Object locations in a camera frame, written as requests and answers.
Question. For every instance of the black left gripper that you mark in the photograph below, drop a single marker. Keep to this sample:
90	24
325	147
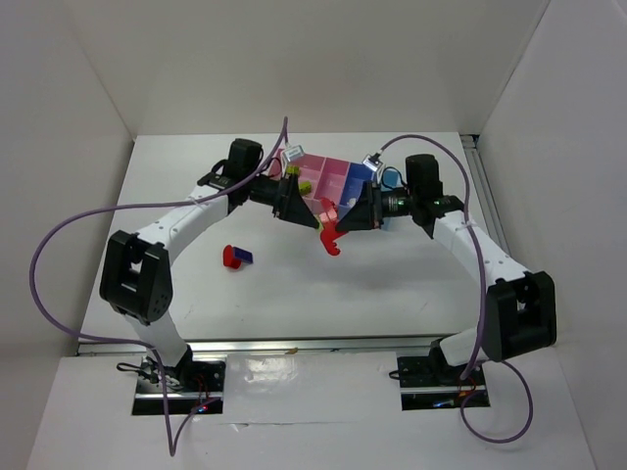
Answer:
283	197

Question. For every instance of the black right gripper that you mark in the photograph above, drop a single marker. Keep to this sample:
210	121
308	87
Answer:
374	204

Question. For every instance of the small green lego brick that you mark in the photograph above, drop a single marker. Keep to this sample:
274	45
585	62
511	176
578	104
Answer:
305	188

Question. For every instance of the red stepped lego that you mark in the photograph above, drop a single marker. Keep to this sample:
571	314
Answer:
328	234

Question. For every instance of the red rounded lego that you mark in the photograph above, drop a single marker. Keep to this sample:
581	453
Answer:
231	257

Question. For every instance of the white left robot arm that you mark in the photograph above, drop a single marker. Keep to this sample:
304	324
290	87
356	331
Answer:
136	280

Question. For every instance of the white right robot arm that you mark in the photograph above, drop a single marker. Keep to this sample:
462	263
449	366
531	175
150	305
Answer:
517	306

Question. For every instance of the blue compartment tray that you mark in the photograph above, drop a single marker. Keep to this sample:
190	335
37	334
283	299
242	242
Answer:
357	175

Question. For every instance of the pink compartment tray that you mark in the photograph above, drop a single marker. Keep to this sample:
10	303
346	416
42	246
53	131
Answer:
328	178

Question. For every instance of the dark blue flat lego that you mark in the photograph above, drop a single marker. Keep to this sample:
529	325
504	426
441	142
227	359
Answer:
242	255

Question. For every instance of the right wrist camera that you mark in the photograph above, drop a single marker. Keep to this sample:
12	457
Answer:
373	162

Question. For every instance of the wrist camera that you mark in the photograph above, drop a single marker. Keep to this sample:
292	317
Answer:
292	153
373	162

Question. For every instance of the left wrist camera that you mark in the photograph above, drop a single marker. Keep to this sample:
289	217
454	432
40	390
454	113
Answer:
292	153

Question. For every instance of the aluminium side rail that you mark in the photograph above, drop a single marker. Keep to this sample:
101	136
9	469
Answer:
484	204

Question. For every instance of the aluminium front rail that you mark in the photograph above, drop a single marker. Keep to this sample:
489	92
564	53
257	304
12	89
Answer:
329	344

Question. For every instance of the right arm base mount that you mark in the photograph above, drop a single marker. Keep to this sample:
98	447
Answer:
422	388

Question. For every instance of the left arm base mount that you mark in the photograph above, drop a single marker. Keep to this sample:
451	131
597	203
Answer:
203	386

